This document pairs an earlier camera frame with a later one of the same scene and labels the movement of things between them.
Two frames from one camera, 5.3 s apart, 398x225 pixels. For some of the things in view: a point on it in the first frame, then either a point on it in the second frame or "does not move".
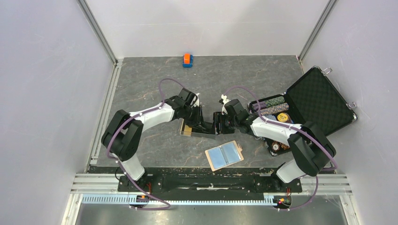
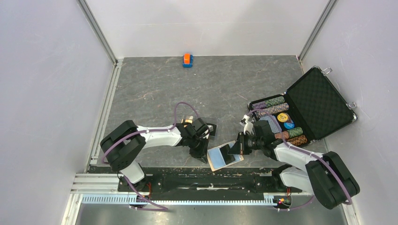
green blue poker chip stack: x=275 y=101 does not move
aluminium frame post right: x=322 y=19 does not move
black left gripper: x=199 y=119 → x=202 y=154
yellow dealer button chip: x=282 y=117 does not move
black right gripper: x=218 y=117 → x=239 y=147
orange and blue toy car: x=187 y=60 does not move
